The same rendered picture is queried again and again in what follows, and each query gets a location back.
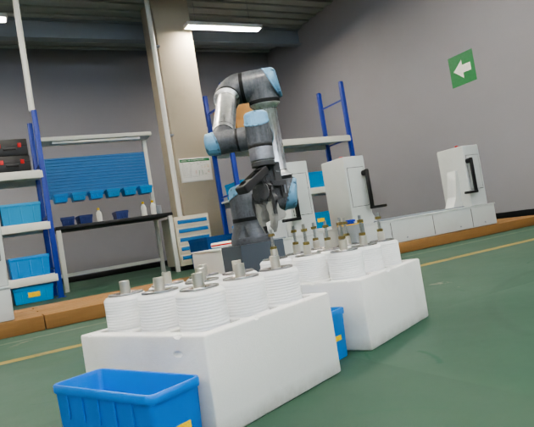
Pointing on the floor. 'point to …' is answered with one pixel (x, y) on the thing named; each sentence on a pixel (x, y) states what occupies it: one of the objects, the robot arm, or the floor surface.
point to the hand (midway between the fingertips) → (268, 228)
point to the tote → (207, 242)
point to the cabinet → (196, 230)
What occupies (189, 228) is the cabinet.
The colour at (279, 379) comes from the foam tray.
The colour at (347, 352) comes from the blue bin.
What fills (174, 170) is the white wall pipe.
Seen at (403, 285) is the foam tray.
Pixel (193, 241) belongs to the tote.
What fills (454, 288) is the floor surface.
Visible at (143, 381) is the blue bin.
